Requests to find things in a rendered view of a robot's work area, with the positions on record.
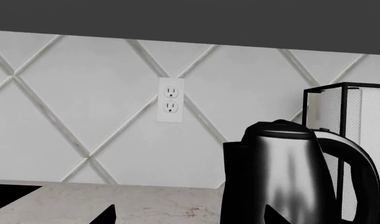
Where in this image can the white wall power outlet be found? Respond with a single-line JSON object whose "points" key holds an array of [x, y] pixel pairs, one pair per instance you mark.
{"points": [[170, 100]]}

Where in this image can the stainless steel electric kettle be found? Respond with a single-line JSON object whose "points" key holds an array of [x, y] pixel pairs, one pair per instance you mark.
{"points": [[289, 168]]}

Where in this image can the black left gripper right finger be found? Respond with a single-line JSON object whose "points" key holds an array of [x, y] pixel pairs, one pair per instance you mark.
{"points": [[273, 217]]}

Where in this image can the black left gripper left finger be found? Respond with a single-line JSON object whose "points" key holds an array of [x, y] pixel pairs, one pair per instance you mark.
{"points": [[107, 217]]}

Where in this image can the white paper towel roll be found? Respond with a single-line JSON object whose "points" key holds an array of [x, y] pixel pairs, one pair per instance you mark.
{"points": [[370, 112]]}

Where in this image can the dark grey wall cabinet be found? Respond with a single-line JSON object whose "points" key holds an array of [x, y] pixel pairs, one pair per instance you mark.
{"points": [[190, 21]]}

